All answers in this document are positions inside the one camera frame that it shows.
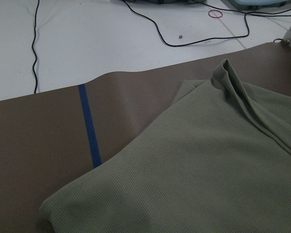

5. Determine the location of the green long-sleeve shirt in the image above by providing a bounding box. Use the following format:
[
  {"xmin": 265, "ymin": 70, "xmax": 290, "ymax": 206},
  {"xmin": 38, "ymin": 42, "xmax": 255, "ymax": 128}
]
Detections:
[{"xmin": 39, "ymin": 60, "xmax": 291, "ymax": 233}]

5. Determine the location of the red rubber band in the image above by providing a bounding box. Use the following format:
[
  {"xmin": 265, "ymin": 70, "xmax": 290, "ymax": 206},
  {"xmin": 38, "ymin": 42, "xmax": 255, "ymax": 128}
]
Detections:
[{"xmin": 208, "ymin": 10, "xmax": 223, "ymax": 18}]

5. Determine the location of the thin black table cable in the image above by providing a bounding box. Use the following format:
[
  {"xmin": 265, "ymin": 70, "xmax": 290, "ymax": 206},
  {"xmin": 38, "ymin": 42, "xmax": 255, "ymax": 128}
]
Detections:
[{"xmin": 31, "ymin": 0, "xmax": 41, "ymax": 94}]

